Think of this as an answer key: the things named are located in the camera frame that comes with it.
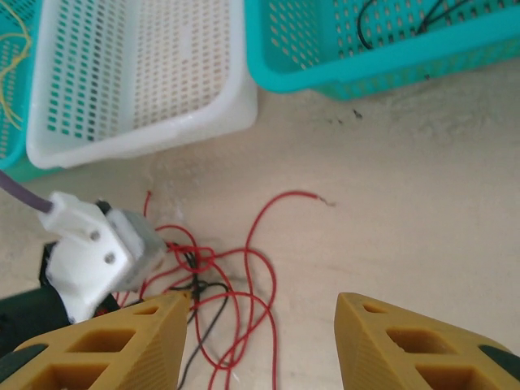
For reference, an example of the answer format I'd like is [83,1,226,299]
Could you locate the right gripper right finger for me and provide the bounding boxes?
[334,292,520,390]

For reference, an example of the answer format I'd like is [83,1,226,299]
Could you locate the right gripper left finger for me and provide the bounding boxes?
[0,291,193,390]

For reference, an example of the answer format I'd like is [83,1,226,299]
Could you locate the teal plastic basket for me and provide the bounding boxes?
[245,0,520,102]
[0,0,54,182]

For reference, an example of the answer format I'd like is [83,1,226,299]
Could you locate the white plastic basket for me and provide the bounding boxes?
[26,0,259,170]

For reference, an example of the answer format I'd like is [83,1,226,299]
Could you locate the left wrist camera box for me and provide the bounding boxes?
[38,190,168,326]

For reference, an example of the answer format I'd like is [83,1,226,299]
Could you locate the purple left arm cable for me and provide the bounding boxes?
[0,169,56,213]

